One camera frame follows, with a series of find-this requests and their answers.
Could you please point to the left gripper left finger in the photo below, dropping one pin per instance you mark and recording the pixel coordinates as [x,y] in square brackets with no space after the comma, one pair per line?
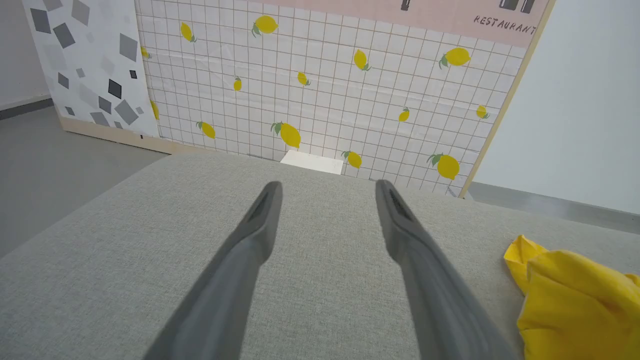
[225,290]

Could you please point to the grey terrazzo pattern panel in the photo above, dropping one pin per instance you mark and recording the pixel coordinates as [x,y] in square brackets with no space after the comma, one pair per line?
[100,30]

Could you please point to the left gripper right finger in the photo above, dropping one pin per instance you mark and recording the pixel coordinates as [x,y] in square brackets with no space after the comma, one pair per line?
[435,300]

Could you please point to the white box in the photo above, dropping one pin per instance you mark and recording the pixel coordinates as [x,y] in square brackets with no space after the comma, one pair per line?
[312,162]

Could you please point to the lemon print grid partition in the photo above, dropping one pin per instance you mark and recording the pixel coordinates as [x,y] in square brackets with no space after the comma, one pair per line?
[325,75]

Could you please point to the yellow printed t-shirt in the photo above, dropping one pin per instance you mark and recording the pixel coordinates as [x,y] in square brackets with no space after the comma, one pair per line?
[575,310]

